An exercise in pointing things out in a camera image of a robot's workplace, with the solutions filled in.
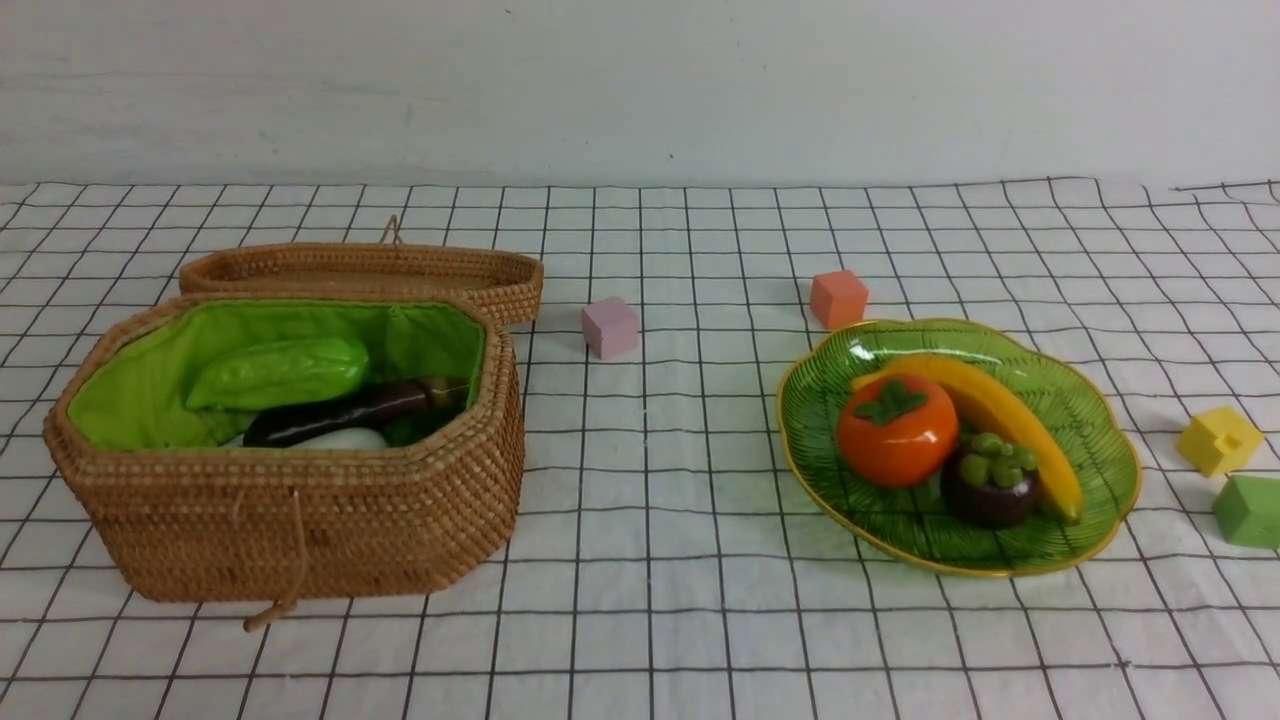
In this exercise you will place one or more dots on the yellow banana toy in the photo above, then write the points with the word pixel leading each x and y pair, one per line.
pixel 989 404

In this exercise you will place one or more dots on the woven rattan basket lid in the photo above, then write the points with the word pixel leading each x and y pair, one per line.
pixel 507 286

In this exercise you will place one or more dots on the green foam block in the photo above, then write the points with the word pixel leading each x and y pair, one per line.
pixel 1247 511

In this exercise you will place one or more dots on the pink foam cube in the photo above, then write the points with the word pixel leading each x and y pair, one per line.
pixel 611 328

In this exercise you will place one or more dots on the woven rattan basket green lining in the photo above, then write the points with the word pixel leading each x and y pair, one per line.
pixel 188 518

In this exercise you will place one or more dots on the purple eggplant toy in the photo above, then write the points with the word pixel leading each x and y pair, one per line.
pixel 370 407

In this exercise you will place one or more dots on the white radish toy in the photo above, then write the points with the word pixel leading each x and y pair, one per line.
pixel 401 431

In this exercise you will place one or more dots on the orange persimmon toy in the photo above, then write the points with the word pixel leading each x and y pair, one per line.
pixel 897 429

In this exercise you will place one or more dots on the green leaf glass plate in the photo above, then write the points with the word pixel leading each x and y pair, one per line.
pixel 911 525

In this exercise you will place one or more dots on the green bitter gourd toy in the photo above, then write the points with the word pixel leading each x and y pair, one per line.
pixel 280 373

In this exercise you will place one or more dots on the yellow foam block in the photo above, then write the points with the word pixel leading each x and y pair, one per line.
pixel 1219 441

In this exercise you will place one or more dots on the dark purple mangosteen toy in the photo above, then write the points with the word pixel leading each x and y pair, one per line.
pixel 991 482

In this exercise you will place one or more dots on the orange foam cube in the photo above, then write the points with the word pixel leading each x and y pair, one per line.
pixel 838 299

